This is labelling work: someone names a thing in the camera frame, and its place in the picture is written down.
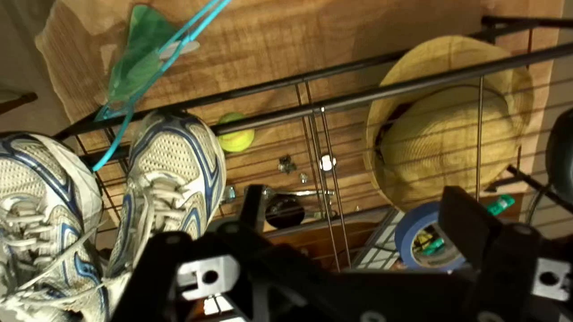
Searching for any teal plastic clothes hanger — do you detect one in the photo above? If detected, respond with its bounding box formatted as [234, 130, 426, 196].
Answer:
[91, 0, 231, 175]

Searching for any blue tape roll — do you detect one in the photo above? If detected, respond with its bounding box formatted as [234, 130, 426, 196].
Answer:
[392, 200, 473, 273]

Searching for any black round object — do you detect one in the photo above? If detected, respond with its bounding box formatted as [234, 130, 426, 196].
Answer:
[263, 195, 308, 230]

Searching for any green cloth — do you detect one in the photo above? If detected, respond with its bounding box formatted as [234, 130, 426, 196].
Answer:
[105, 3, 181, 112]

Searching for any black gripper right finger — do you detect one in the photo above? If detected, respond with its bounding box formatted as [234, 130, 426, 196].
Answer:
[439, 184, 573, 322]

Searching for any black metal shoe rack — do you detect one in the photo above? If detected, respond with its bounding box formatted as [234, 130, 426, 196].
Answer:
[52, 14, 573, 275]

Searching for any tan straw hat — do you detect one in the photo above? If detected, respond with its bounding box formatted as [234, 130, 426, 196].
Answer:
[363, 34, 535, 212]

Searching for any tan towel table cover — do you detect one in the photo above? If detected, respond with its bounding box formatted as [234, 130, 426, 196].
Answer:
[34, 0, 566, 239]

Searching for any brown wooden table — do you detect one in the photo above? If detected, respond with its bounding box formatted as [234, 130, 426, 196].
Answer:
[261, 204, 413, 273]

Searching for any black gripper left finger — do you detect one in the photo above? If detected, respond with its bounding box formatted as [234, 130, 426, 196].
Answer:
[109, 184, 283, 322]

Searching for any small dark metal fitting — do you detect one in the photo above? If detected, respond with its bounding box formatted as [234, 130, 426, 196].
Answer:
[276, 153, 301, 175]

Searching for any teal marker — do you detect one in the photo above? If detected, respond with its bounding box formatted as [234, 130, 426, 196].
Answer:
[482, 193, 517, 218]

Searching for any yellow-green tennis ball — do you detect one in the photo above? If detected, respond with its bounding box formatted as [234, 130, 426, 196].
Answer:
[215, 112, 258, 155]

